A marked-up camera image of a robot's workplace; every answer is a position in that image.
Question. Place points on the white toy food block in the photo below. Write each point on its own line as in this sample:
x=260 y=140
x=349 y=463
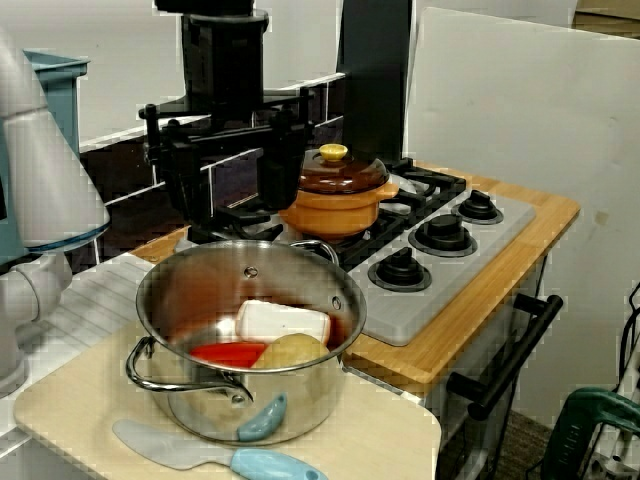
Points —
x=280 y=322

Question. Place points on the stainless steel pot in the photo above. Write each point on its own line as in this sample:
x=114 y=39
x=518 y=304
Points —
x=300 y=400

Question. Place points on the black burner grate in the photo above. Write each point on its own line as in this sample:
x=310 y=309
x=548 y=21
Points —
x=240 y=225
x=440 y=185

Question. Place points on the orange plastic toy pot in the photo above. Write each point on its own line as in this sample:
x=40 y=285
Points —
x=340 y=215

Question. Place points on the glass lid with yellow knob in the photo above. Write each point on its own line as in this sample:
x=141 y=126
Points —
x=345 y=175

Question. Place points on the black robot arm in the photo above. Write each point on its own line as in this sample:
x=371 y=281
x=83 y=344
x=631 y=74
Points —
x=210 y=7

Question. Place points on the light wooden cutting board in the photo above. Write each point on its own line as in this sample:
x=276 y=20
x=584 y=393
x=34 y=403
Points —
x=75 y=415

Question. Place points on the green clamp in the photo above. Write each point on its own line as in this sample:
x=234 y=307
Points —
x=575 y=435

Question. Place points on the white board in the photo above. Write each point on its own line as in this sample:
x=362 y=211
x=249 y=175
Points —
x=525 y=125

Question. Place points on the white toy kitchen cabinet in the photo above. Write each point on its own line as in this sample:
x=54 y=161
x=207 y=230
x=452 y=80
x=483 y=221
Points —
x=520 y=287

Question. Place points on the gray toy cooktop plate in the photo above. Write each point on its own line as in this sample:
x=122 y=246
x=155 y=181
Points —
x=450 y=305

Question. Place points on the brown cardboard box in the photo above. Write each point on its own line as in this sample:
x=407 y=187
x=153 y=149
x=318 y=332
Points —
x=605 y=15

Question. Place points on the silver metal frame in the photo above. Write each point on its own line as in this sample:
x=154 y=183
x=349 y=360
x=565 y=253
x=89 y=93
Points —
x=607 y=460

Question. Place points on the toy potato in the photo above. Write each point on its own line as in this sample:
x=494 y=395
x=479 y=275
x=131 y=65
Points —
x=290 y=352

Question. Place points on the gray toy faucet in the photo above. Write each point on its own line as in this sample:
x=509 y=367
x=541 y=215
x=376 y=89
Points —
x=45 y=175

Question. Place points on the black stove knob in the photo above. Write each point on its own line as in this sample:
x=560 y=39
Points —
x=442 y=234
x=477 y=206
x=400 y=270

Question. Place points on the white ribbed sink top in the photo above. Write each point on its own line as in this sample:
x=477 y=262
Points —
x=100 y=295

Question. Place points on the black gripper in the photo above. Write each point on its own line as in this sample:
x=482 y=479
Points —
x=225 y=70

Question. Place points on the red toy vegetable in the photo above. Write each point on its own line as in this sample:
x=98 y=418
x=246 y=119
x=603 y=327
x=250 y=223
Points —
x=225 y=355

